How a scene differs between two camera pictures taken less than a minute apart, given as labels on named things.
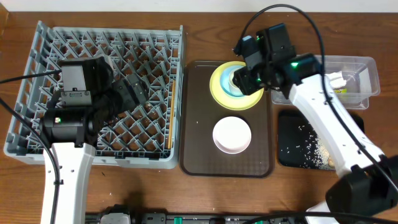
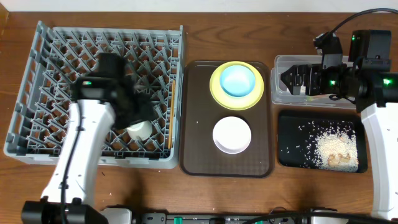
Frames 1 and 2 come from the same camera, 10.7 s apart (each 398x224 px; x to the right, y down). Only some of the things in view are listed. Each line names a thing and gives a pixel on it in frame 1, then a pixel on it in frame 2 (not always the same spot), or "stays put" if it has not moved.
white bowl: [231, 135] stays put
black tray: [296, 137] stays put
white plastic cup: [234, 87] → [142, 129]
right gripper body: [254, 80] → [333, 81]
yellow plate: [227, 101] stays put
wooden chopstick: [171, 116] stays put
